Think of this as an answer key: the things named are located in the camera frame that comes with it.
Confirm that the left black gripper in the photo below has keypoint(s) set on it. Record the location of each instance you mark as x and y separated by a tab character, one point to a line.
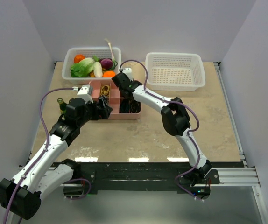
103	112

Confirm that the pink divided organizer tray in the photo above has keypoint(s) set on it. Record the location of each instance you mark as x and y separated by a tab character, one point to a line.
114	99

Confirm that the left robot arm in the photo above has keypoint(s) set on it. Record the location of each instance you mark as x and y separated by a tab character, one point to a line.
24	193

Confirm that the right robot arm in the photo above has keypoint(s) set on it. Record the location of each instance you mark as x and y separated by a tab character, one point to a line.
175	120

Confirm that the rolled black orange tie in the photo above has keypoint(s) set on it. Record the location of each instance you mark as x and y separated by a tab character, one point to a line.
135	106

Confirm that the rolled yellow tie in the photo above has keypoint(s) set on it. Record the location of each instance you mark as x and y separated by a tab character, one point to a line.
105	91

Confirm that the orange front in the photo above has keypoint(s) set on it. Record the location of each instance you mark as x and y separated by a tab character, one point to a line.
109	74

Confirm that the green onion stalk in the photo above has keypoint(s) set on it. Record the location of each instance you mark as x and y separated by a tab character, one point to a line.
111	50

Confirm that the purple onion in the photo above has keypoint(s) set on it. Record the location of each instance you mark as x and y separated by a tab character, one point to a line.
106	63

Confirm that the white radish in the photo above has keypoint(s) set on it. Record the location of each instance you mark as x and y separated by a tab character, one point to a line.
97	70

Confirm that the green glass bottle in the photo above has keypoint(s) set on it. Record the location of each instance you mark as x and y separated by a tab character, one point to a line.
62	105

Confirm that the white vegetable basket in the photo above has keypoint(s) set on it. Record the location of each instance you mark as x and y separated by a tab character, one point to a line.
75	54

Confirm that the white empty basket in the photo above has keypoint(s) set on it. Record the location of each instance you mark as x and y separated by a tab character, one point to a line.
174	71

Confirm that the green lettuce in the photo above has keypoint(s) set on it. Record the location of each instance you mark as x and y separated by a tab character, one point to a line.
82	68

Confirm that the orange tomato back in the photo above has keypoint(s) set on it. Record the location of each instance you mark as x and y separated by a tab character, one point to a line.
78	58

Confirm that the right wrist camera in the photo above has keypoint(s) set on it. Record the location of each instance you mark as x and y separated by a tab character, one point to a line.
127	71

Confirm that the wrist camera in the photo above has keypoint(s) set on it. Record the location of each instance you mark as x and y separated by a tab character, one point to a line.
85	93
127	71

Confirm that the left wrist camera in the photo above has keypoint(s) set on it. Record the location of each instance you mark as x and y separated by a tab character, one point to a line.
85	93

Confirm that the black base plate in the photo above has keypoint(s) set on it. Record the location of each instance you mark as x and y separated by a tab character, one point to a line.
92	177

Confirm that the aluminium frame rail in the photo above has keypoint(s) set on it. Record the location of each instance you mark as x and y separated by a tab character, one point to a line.
228	176

